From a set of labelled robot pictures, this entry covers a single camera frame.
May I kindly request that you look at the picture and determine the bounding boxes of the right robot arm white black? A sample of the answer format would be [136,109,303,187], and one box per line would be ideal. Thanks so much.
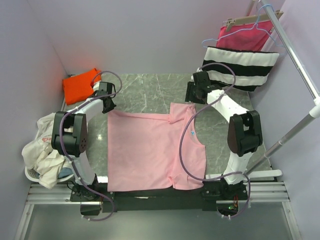
[185,71,263,200]

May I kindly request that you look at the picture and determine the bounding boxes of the magenta hanging cloth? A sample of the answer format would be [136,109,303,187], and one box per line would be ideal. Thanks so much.
[216,21,273,52]

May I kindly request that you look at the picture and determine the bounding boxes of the folded orange t shirt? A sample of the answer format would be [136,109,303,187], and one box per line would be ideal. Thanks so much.
[62,68,101,106]

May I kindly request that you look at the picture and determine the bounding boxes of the aluminium frame rail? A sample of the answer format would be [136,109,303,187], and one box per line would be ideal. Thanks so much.
[25,182,291,205]

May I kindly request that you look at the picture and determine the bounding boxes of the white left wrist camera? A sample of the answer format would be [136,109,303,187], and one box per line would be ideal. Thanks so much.
[90,81,100,93]

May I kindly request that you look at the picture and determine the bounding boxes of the white t shirt red print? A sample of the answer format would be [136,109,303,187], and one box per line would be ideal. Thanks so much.
[21,112,73,190]

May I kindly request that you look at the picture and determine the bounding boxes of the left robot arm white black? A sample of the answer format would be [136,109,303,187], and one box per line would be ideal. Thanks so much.
[51,81,116,201]

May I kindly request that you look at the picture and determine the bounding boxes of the wooden clip hanger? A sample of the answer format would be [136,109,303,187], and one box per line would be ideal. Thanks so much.
[223,13,270,32]

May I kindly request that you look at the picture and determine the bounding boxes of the pink t shirt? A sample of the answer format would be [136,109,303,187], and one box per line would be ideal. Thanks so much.
[107,103,206,192]

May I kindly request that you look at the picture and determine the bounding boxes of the metal clothes rack pole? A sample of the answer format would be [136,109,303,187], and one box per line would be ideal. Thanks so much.
[245,0,320,175]

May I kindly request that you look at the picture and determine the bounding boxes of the black white striped cloth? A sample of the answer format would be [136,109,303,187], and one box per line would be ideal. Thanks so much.
[201,46,280,92]

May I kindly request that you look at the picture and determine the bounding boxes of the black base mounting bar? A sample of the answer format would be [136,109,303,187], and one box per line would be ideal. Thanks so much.
[70,182,251,216]

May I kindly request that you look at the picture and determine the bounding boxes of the light blue wire hanger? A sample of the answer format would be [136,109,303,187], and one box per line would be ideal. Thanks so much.
[201,4,285,52]

